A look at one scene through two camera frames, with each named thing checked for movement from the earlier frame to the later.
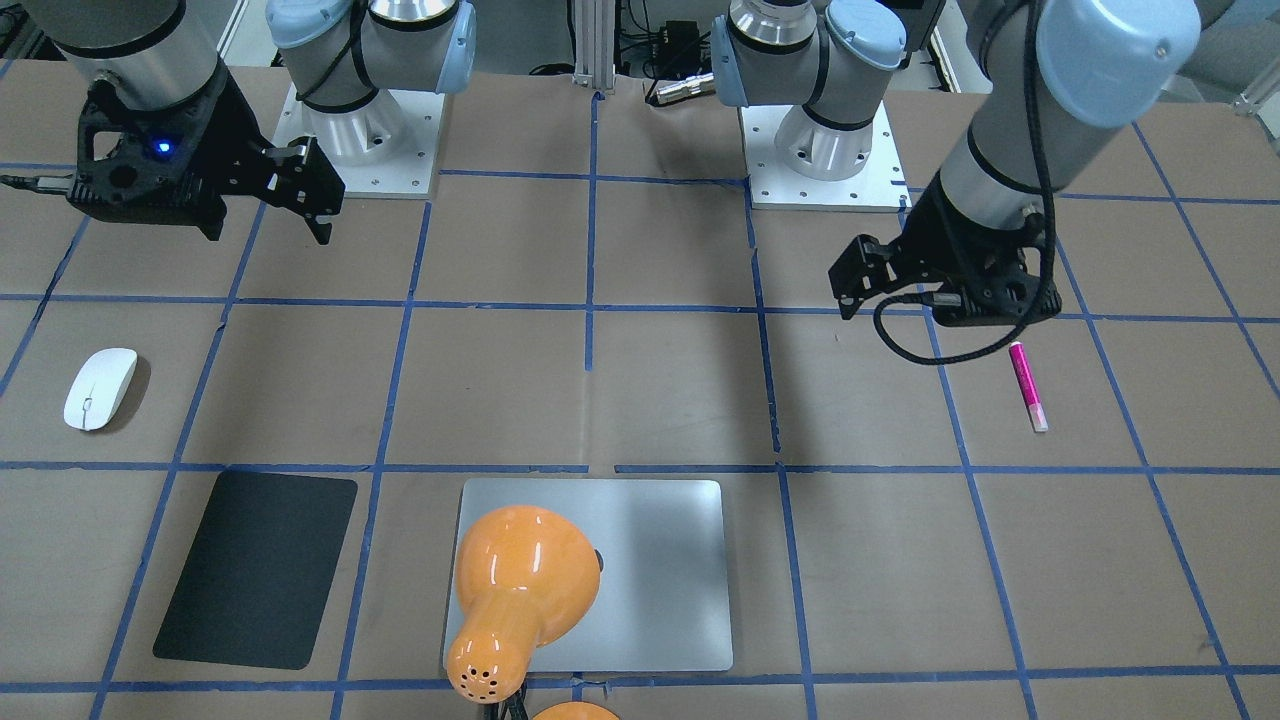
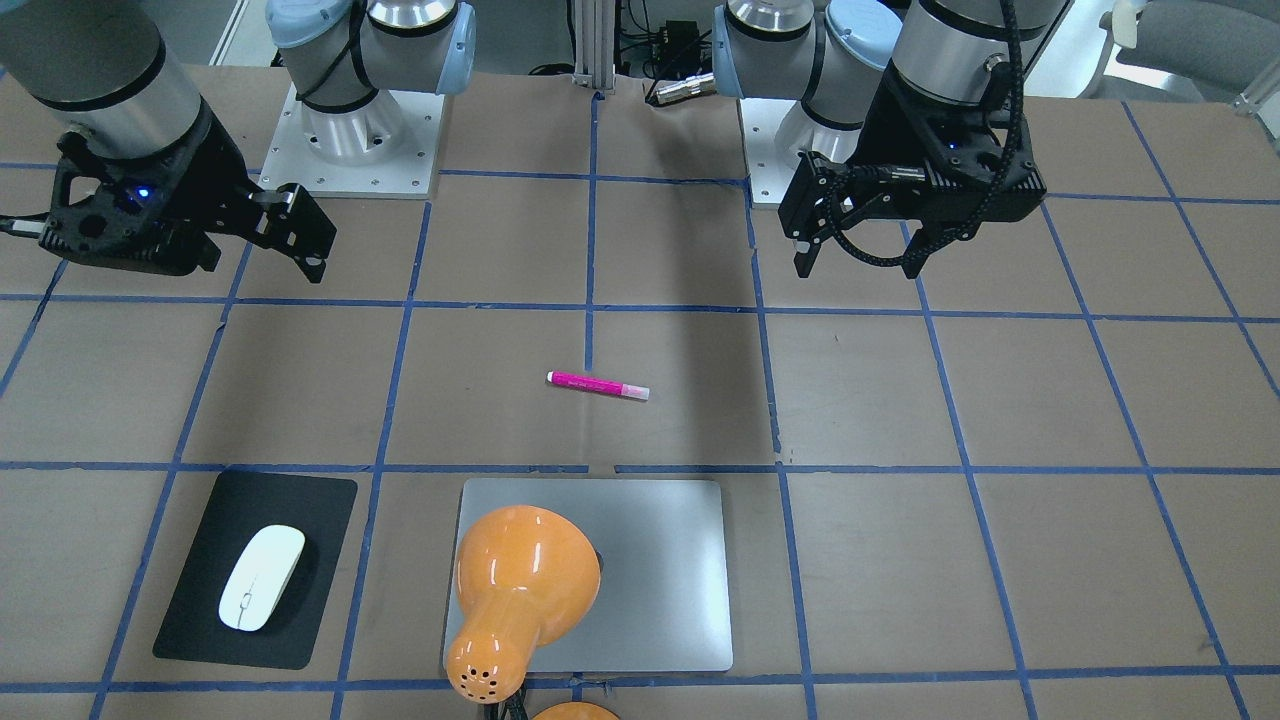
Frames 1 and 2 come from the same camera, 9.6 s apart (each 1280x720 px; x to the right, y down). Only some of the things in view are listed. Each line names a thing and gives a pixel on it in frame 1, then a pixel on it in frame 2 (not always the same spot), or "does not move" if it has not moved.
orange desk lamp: [526, 579] does not move
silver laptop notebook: [662, 602] does not move
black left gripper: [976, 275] to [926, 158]
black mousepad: [256, 583] does not move
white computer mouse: [97, 388] to [260, 576]
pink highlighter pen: [1027, 387] to [587, 383]
